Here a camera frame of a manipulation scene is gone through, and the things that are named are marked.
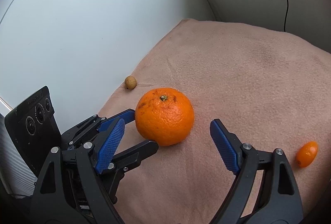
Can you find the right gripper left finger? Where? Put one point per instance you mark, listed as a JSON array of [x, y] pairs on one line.
[[70, 189]]

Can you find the pink table cloth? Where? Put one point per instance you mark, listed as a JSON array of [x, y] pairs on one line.
[[272, 89]]

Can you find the black camera box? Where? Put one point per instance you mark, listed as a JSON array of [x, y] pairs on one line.
[[32, 128]]

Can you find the large orange with stem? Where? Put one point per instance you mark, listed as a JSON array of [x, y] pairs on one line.
[[164, 115]]

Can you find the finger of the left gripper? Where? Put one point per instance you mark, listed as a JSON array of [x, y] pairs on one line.
[[90, 127], [126, 161]]

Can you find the small kumquat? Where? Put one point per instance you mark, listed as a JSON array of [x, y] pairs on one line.
[[306, 154]]

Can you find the brown longan fruit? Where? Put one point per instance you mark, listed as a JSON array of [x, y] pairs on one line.
[[130, 82]]

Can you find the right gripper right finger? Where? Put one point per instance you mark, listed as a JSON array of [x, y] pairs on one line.
[[278, 199]]

